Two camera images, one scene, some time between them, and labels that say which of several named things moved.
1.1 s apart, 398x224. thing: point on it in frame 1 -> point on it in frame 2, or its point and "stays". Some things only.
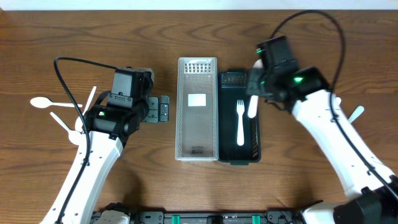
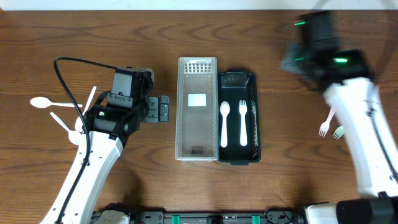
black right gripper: x=252 y=83 -> x=290 y=61
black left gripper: x=152 y=116 stays
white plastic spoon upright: x=78 y=125 stays
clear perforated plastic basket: x=197 y=110 stays
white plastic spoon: x=254 y=101 -> x=224 y=109
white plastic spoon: x=74 y=136 stays
